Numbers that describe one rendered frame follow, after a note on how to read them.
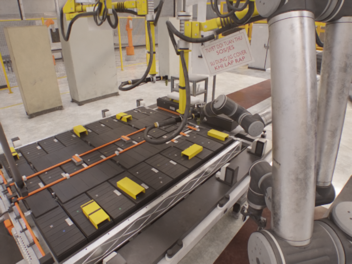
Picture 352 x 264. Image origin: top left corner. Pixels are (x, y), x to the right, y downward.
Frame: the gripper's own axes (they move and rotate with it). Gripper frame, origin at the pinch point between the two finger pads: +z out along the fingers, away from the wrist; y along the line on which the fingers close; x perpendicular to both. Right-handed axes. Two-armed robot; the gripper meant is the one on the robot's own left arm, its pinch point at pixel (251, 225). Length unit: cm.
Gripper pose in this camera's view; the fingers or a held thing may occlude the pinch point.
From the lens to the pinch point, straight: 131.1
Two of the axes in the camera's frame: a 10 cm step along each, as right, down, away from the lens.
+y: 6.3, 3.4, -7.0
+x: 7.8, -2.8, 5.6
